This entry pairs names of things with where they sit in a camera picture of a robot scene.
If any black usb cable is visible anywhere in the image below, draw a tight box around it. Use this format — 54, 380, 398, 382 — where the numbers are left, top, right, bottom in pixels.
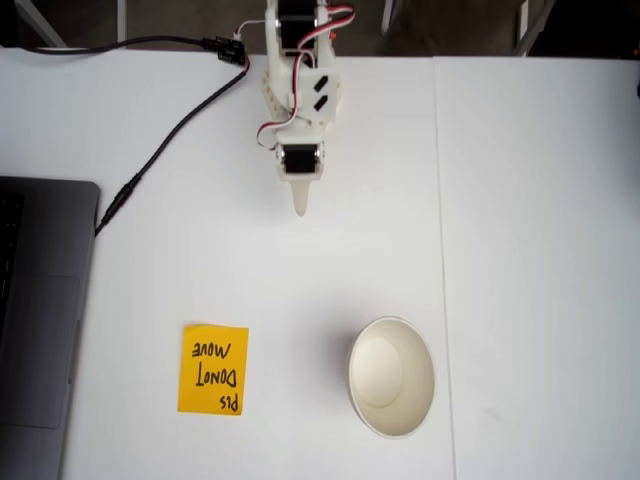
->
0, 33, 217, 55

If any grey chair foot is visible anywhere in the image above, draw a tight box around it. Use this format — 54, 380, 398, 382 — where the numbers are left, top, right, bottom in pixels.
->
380, 0, 407, 42

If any black controller board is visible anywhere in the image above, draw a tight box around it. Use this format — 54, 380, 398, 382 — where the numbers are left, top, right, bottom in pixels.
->
213, 35, 250, 66

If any thin white wire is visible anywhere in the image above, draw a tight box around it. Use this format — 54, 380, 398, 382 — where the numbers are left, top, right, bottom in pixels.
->
232, 19, 267, 44

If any slanted white furniture leg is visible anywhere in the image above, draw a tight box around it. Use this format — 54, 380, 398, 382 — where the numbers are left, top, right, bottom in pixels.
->
12, 0, 69, 50

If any yellow sticky note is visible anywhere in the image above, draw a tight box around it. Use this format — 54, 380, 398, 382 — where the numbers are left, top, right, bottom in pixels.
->
176, 323, 250, 416

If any white chair frame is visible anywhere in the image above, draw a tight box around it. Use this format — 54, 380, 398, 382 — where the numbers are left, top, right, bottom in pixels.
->
513, 0, 557, 57

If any grey laptop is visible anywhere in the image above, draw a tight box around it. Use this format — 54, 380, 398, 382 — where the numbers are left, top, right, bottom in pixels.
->
0, 175, 101, 480

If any black power cable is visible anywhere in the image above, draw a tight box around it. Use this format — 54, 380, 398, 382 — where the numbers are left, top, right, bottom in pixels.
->
93, 69, 251, 237

